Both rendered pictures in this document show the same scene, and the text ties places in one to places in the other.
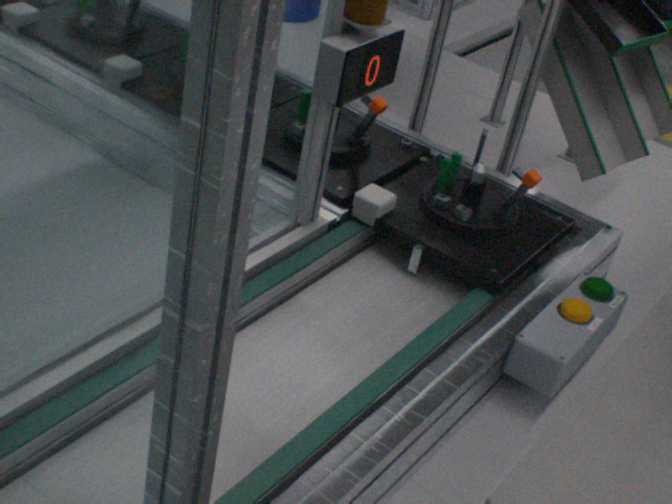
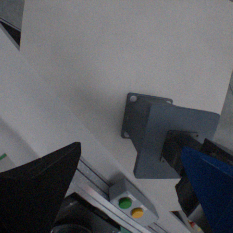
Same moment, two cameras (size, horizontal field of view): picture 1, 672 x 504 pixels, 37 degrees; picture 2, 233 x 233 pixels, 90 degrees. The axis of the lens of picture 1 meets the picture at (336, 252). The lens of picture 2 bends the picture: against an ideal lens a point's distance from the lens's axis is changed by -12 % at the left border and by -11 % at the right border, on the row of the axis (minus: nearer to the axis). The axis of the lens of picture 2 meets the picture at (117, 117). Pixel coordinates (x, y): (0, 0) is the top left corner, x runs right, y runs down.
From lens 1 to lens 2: 1.53 m
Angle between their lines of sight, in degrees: 69
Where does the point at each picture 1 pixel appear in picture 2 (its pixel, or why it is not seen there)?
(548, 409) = (146, 195)
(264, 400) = not seen: outside the picture
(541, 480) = (168, 201)
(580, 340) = (150, 213)
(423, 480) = (160, 221)
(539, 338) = (147, 223)
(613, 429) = (157, 180)
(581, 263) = (104, 201)
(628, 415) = not seen: hidden behind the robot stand
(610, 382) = not seen: hidden behind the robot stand
